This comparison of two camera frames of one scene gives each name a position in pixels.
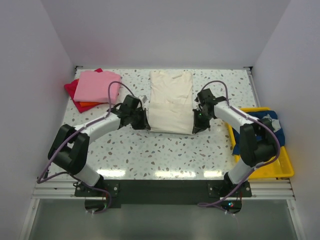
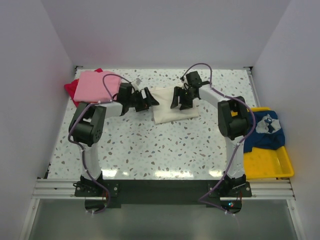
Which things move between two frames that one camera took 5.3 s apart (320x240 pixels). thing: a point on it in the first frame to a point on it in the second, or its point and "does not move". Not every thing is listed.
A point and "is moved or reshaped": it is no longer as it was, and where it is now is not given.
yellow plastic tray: [281, 167] does not move
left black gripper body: [138, 118] to [136, 100]
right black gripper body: [201, 120] to [185, 97]
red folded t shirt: [71, 89] does not move
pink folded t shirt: [93, 86] does not move
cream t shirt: [171, 102] is moved or reshaped
